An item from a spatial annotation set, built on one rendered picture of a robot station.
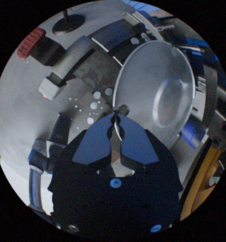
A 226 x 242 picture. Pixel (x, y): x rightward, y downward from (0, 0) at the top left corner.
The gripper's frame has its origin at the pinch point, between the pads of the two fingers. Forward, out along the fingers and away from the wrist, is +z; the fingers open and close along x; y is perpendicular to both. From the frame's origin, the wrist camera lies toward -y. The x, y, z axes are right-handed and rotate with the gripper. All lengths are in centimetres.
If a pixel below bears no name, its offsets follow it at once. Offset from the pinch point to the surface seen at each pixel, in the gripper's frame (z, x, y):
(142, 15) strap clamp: 6.6, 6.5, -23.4
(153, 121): 4.0, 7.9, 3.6
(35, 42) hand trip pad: -0.7, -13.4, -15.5
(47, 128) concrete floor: 55, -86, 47
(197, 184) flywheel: -15, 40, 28
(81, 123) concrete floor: 70, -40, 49
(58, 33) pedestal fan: 62, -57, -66
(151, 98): 3.6, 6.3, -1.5
